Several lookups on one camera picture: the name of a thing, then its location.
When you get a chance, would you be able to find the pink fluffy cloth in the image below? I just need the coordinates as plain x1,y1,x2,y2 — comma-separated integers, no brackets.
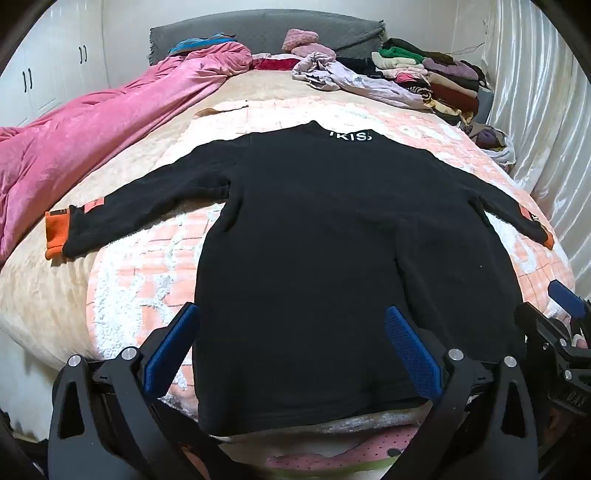
281,28,335,58

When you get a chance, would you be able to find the white wardrobe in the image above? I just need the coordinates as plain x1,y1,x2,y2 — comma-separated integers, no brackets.
0,0,107,130

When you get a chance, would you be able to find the black sweater with orange cuffs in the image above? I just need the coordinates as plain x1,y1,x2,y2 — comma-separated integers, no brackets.
45,119,555,437

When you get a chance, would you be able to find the pink dotted cloth green edge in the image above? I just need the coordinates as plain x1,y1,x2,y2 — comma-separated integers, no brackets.
217,413,430,480

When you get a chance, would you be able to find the blue cloth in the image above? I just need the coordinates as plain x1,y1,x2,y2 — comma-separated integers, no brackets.
168,32,238,56

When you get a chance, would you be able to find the bed with beige sheet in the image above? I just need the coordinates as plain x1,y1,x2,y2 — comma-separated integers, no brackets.
0,69,578,437

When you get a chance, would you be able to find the white curtain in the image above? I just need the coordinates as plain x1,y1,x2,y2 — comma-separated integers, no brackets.
480,0,591,287

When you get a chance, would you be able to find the pink and white fleece blanket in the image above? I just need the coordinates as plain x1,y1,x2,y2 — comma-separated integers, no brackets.
85,98,578,416

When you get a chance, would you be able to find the lavender crumpled garment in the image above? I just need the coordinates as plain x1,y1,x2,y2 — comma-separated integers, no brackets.
292,52,432,110

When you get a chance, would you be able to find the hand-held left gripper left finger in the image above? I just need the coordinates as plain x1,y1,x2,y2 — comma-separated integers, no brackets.
46,302,241,480

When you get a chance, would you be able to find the white bag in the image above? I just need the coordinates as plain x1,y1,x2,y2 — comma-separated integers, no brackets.
489,131,516,168

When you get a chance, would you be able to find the red cloth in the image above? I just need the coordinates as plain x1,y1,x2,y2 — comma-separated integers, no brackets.
253,54,301,72

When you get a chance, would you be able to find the pile of folded clothes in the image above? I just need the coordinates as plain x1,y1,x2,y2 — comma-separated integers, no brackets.
369,38,495,125

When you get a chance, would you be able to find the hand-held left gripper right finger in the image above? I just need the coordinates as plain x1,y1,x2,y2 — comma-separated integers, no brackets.
379,305,541,480

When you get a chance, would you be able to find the pink velvet quilt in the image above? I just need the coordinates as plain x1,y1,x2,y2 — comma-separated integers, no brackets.
0,41,254,266

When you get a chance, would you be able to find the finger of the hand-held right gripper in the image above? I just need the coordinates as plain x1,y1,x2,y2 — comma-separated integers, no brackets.
547,279,591,324
514,301,591,365

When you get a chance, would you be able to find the grey headboard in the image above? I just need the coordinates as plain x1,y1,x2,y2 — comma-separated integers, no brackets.
148,13,386,65

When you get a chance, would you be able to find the purple cloth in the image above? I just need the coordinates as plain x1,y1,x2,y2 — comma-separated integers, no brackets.
470,126,506,151

